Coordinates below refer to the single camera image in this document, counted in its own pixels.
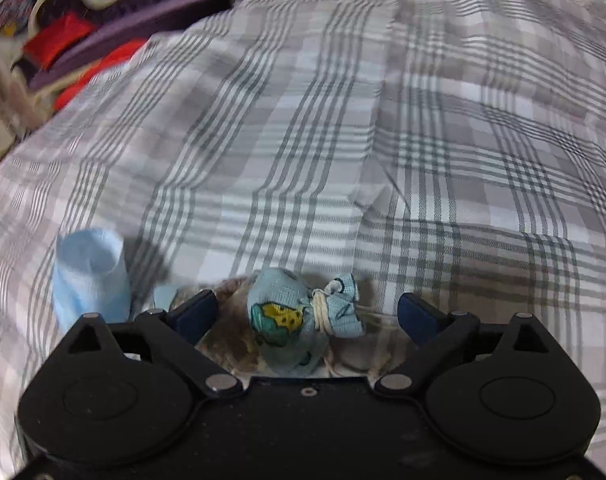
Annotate grey plaid blanket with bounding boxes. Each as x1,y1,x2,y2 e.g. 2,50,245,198
0,0,606,471

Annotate purple sofa cream frame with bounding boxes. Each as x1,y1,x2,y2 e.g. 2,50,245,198
10,0,234,97

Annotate red cloth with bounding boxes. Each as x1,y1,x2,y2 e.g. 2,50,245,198
53,42,150,112

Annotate small red cushion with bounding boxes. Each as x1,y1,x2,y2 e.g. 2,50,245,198
22,12,97,69

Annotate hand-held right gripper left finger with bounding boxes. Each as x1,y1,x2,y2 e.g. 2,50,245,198
60,289,244,400

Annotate round multicolour cushion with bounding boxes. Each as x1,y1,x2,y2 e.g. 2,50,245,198
0,0,37,37

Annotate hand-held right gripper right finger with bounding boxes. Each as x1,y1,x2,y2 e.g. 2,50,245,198
374,292,564,398

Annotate light blue cloth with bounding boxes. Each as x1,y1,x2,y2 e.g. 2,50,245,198
52,227,133,334

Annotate light blue cartoon drawstring pouch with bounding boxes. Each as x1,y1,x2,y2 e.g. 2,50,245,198
247,267,399,379

